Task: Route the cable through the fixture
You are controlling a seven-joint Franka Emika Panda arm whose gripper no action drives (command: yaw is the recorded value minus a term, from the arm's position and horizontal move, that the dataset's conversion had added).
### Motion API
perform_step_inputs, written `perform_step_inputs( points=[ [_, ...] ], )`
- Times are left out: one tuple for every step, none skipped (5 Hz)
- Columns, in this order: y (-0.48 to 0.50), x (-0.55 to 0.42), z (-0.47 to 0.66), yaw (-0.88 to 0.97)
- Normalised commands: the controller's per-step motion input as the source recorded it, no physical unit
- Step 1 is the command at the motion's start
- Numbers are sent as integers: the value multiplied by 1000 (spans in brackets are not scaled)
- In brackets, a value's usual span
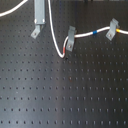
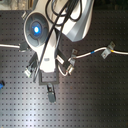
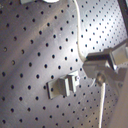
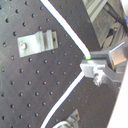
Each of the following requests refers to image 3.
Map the white cable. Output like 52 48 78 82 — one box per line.
72 0 107 128

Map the grey cable clip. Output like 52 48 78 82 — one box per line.
47 71 80 99

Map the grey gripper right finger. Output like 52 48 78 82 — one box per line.
87 44 128 66

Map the white object at top edge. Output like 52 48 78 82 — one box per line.
19 0 58 5

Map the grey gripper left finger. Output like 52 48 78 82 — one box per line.
82 61 128 90

